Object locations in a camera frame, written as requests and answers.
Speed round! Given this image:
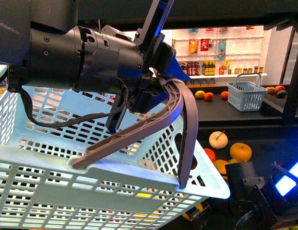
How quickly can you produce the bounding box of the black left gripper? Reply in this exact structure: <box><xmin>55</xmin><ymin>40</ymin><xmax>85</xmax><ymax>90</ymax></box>
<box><xmin>100</xmin><ymin>24</ymin><xmax>191</xmax><ymax>115</ymax></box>

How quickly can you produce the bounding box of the grey basket handle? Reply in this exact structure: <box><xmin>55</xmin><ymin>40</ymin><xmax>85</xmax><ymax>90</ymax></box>
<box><xmin>70</xmin><ymin>80</ymin><xmax>198</xmax><ymax>189</ymax></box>

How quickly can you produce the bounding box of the large light blue basket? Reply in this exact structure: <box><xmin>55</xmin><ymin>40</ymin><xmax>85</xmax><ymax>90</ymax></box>
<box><xmin>0</xmin><ymin>92</ymin><xmax>230</xmax><ymax>230</ymax></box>

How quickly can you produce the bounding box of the yellow lemon far shelf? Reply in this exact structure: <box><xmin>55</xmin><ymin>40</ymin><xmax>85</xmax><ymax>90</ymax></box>
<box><xmin>195</xmin><ymin>91</ymin><xmax>205</xmax><ymax>100</ymax></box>

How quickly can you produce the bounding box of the far orange tangerine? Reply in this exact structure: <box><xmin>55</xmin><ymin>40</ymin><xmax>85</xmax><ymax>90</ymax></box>
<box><xmin>203</xmin><ymin>92</ymin><xmax>214</xmax><ymax>102</ymax></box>

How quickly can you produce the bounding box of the orange tangerine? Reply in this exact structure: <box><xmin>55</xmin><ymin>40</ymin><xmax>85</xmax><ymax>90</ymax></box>
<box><xmin>203</xmin><ymin>148</ymin><xmax>216</xmax><ymax>163</ymax></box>
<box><xmin>203</xmin><ymin>92</ymin><xmax>214</xmax><ymax>102</ymax></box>

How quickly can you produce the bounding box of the far orange by basket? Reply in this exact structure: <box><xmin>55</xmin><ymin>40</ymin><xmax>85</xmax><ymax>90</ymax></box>
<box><xmin>221</xmin><ymin>91</ymin><xmax>228</xmax><ymax>101</ymax></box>

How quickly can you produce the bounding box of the small blue basket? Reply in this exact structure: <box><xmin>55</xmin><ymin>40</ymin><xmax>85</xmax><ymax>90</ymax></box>
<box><xmin>227</xmin><ymin>72</ymin><xmax>268</xmax><ymax>112</ymax></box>

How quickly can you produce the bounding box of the white asian pear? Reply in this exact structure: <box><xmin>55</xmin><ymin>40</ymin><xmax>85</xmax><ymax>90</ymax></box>
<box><xmin>209</xmin><ymin>131</ymin><xmax>228</xmax><ymax>150</ymax></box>

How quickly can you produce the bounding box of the orange tangerine back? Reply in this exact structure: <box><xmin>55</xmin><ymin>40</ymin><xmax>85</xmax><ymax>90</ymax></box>
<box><xmin>203</xmin><ymin>148</ymin><xmax>216</xmax><ymax>163</ymax></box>

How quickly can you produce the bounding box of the yellow orange centre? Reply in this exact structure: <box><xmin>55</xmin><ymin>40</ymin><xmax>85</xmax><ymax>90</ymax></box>
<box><xmin>213</xmin><ymin>160</ymin><xmax>229</xmax><ymax>180</ymax></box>

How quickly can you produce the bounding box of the yellow orange apple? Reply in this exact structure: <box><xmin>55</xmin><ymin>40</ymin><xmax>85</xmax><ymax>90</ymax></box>
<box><xmin>230</xmin><ymin>142</ymin><xmax>252</xmax><ymax>161</ymax></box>

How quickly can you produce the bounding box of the brown kiwi back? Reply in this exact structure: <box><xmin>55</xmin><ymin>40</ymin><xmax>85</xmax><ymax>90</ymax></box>
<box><xmin>229</xmin><ymin>159</ymin><xmax>241</xmax><ymax>164</ymax></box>

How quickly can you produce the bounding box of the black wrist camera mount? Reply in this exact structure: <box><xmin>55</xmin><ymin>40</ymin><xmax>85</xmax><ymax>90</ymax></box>
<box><xmin>134</xmin><ymin>0</ymin><xmax>174</xmax><ymax>50</ymax></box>

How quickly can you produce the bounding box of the black cable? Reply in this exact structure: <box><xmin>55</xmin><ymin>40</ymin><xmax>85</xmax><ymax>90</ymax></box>
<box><xmin>19</xmin><ymin>79</ymin><xmax>129</xmax><ymax>129</ymax></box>

